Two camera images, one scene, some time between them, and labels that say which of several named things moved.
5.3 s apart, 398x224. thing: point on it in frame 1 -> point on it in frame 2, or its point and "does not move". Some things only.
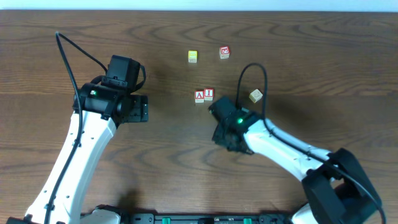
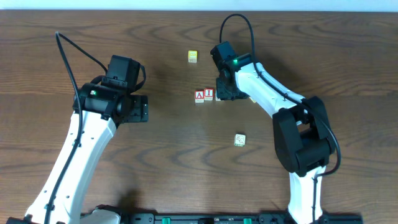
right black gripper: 225,139 -> 228,92
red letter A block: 199,96 does not move
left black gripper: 143,109 does not move
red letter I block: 209,94 does not move
